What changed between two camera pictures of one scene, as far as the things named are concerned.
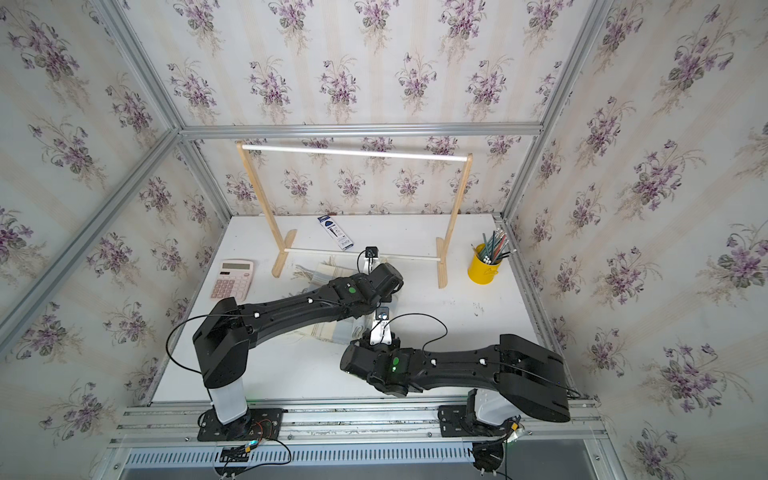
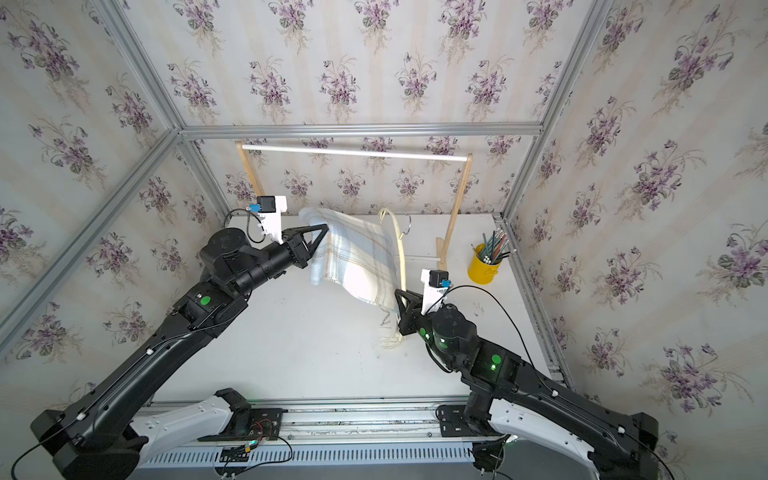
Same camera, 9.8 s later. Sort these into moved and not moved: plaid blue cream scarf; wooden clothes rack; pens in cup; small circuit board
Moved: plaid blue cream scarf
Not moved: pens in cup; small circuit board; wooden clothes rack
